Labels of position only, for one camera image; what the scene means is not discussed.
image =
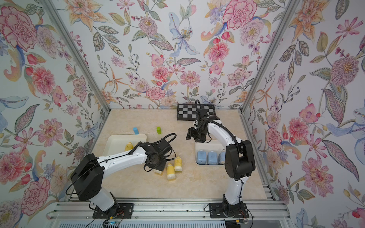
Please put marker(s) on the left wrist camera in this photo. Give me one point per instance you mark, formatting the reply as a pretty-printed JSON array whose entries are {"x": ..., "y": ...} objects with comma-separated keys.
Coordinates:
[{"x": 163, "y": 148}]

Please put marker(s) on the small green cylinder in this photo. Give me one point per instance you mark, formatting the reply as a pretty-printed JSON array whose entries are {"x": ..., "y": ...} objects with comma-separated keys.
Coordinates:
[{"x": 159, "y": 130}]

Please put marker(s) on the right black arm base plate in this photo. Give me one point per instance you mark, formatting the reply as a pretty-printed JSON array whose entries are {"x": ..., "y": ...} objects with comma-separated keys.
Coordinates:
[{"x": 225, "y": 211}]

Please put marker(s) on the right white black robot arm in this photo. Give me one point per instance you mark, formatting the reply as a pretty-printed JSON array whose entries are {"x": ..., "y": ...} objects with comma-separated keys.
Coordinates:
[{"x": 239, "y": 160}]

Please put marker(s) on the white storage tray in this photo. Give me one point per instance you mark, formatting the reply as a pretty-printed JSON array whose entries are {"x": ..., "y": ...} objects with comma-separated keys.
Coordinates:
[
  {"x": 116, "y": 143},
  {"x": 213, "y": 145}
]

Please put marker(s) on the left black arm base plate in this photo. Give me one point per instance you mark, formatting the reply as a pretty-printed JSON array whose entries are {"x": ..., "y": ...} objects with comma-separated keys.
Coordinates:
[{"x": 122, "y": 211}]

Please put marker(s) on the black white checkerboard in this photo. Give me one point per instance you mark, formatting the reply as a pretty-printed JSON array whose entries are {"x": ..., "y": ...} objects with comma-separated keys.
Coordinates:
[{"x": 188, "y": 112}]

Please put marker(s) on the small blue cylinder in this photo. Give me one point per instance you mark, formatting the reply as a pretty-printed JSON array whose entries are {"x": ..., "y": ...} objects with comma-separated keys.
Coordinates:
[{"x": 136, "y": 131}]

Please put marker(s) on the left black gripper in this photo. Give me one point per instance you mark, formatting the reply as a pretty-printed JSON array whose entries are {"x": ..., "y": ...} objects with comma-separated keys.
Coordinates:
[{"x": 165, "y": 159}]

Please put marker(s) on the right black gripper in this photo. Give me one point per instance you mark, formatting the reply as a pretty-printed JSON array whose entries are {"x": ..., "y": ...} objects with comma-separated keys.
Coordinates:
[{"x": 191, "y": 133}]

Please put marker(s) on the aluminium mounting rail frame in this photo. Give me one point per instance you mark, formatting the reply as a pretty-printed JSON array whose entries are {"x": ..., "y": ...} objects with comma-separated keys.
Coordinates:
[{"x": 171, "y": 213}]

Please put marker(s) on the left white storage tray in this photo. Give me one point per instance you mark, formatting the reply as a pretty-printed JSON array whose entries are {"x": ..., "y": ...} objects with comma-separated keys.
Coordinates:
[{"x": 116, "y": 143}]

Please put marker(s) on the right white storage tray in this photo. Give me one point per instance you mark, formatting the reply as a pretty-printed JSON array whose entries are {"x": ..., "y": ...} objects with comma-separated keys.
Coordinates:
[{"x": 213, "y": 145}]

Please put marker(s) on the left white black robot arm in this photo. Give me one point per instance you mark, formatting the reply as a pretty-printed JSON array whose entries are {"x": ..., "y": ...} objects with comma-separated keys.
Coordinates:
[{"x": 88, "y": 176}]

